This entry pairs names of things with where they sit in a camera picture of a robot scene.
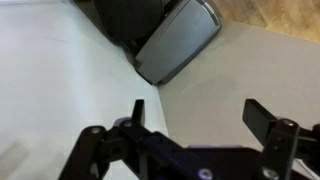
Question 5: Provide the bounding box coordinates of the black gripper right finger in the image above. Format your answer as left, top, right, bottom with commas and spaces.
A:
242, 99, 320, 180

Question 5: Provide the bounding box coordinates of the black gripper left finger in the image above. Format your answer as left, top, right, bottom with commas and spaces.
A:
58, 99, 145, 180

